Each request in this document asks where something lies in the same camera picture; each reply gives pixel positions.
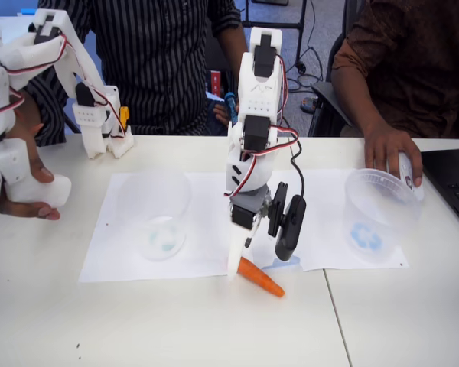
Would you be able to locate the white paper green recycle symbol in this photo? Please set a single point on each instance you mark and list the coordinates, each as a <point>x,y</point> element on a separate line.
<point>206,229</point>

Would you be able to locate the black office chair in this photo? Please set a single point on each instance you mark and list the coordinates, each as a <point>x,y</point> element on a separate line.
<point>329,99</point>

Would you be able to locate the striped shirt person's left forearm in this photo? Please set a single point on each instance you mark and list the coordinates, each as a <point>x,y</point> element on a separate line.
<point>231,65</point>

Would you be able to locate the white paper blue recycle symbol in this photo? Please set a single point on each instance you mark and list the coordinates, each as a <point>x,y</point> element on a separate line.
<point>321,214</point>

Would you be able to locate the white computer mouse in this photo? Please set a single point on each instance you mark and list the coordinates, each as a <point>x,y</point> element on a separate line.
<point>407,172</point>

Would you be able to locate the black metal wheeled stand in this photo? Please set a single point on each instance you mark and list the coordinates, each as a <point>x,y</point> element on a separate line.
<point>290,25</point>

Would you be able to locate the black webcam with mount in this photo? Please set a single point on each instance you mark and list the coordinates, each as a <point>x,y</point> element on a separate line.
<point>290,229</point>

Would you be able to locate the person in striped shirt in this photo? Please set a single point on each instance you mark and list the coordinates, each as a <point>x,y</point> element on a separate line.
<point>157,76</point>

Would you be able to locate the black laptop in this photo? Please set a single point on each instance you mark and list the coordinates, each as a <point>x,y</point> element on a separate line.
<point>451,172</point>

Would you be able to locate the clear plastic tub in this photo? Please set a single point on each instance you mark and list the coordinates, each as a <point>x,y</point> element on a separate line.
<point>378,214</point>
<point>153,229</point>

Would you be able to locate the white follower robot arm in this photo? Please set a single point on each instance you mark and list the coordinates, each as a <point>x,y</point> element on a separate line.
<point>258,95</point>

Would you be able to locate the striped shirt person's right hand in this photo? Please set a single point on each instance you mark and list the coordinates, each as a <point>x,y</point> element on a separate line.
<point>32,122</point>

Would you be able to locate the brown shirt person's right forearm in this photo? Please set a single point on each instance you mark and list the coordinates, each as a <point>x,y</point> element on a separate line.
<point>352,95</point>

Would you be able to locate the person in brown shirt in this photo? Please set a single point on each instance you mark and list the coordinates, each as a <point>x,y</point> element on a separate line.
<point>424,57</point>

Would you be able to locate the striped shirt person's left hand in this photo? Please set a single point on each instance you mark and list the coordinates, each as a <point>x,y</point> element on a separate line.
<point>222,112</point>

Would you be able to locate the white leader robot arm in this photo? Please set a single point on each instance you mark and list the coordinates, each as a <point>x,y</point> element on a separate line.
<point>95,114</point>

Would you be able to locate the brown shirt person's right hand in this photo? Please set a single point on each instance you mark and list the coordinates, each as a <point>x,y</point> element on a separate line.
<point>386,143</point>

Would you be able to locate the red white box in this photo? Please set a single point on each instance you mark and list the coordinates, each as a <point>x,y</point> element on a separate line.
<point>216,82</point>

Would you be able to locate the orange carrot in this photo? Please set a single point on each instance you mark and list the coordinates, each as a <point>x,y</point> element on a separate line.
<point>264,281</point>

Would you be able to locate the yellow plastic clamp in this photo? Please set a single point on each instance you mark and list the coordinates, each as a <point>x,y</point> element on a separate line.
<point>124,118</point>

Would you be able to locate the blue plastic clamp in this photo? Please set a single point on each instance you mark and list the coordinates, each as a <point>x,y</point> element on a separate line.
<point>232,107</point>

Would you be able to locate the small orange grey gadget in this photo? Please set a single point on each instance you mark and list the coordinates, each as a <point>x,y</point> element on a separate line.
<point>309,104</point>

